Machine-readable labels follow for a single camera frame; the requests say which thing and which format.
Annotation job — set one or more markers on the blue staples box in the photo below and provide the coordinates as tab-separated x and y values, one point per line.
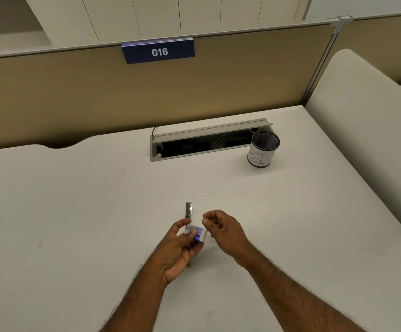
202	234

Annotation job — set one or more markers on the white panelled cabinet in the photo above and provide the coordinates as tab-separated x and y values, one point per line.
159	13

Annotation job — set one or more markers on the white open shelf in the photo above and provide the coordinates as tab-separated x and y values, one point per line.
7	17

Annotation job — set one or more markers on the silver metal stapler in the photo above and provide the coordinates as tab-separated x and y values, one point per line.
189	210

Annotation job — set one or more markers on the white rounded side divider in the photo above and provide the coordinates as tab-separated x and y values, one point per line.
366	134

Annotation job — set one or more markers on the person's left hand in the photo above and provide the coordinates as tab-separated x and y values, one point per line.
178	252

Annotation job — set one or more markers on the grey partition post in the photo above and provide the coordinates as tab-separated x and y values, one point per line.
321	62

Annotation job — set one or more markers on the black mesh cup white label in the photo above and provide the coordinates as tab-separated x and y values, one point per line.
261	159

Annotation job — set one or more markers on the blue number sign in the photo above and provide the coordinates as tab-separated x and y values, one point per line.
159	51

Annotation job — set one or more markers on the person's right forearm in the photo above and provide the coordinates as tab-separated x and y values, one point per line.
297	293

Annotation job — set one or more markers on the person's left forearm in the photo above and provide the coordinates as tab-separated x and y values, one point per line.
138	304

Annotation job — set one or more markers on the beige partition panel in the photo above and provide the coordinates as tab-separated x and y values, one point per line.
387	41
83	96

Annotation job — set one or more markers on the person's right hand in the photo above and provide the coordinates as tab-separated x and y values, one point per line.
229	235

